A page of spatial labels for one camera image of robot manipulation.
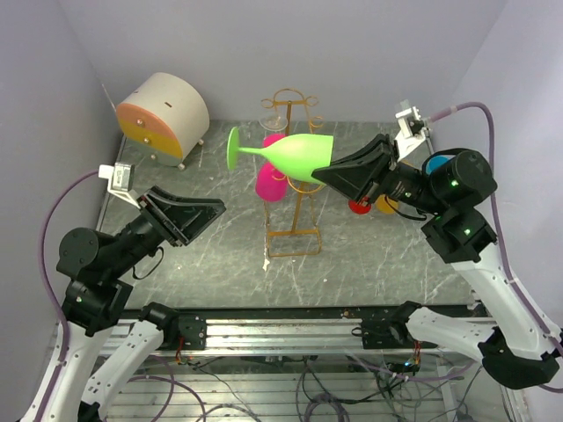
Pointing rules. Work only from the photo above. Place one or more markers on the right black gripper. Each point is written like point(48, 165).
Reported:
point(356, 177)

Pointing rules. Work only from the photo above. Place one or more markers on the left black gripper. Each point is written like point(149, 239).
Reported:
point(178, 219)

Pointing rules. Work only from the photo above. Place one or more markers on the orange plastic wine glass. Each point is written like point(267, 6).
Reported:
point(385, 205)

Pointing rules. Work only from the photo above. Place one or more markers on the red plastic wine glass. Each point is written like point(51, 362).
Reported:
point(359, 208)

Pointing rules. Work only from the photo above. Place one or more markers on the blue plastic wine glass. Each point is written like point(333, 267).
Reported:
point(434, 162)

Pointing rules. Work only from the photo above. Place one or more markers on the green plastic wine glass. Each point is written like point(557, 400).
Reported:
point(296, 156)

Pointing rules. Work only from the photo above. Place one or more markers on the pink plastic wine glass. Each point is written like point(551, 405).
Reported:
point(271, 184)

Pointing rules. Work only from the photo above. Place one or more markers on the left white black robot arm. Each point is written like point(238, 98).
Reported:
point(72, 389)

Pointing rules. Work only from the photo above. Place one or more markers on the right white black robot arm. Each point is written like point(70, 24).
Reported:
point(520, 348)

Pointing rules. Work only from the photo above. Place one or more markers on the clear wine glass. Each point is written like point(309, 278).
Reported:
point(273, 122)

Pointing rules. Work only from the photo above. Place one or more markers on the white semicircular drawer cabinet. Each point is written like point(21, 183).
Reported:
point(165, 118)

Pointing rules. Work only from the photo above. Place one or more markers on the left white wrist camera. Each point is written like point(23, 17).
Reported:
point(120, 178)

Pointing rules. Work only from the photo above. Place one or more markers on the gold wire wine glass rack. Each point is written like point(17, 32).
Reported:
point(282, 102)

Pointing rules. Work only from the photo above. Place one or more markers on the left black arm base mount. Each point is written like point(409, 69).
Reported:
point(189, 332)

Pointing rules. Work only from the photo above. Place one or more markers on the aluminium rail frame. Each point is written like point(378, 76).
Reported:
point(265, 367)

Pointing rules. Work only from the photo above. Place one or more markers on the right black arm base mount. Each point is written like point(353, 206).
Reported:
point(385, 327)

